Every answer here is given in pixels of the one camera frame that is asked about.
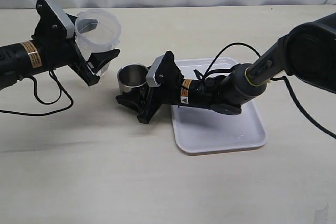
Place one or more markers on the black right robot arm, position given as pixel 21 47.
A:
pixel 306 52

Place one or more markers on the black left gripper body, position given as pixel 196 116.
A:
pixel 57 54

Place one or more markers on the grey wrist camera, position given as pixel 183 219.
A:
pixel 164 72
pixel 53 19

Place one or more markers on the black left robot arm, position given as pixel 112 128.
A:
pixel 23 60

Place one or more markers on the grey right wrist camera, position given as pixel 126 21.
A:
pixel 164 72

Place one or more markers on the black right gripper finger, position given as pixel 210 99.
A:
pixel 136 103

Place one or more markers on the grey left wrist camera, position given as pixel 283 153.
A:
pixel 53 19

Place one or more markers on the white plastic tray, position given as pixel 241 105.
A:
pixel 202 131

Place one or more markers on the stainless steel cup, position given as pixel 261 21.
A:
pixel 132 77

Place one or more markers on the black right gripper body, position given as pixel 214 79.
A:
pixel 166 93

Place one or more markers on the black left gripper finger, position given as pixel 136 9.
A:
pixel 99 61
pixel 86 25

